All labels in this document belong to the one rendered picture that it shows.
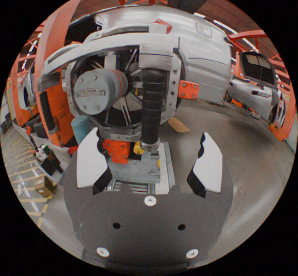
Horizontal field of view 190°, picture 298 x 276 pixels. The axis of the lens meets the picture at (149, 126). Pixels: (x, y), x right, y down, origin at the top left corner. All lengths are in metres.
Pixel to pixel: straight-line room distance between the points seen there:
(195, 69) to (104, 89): 0.76
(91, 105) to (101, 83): 0.07
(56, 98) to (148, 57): 0.60
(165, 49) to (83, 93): 0.23
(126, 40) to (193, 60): 0.74
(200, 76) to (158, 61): 0.76
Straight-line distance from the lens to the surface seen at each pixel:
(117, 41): 0.20
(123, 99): 0.51
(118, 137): 0.50
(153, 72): 0.15
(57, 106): 0.67
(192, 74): 0.87
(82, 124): 0.39
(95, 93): 0.27
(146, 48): 0.15
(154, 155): 0.98
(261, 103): 2.56
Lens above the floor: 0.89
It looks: 31 degrees down
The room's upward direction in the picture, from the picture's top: 4 degrees clockwise
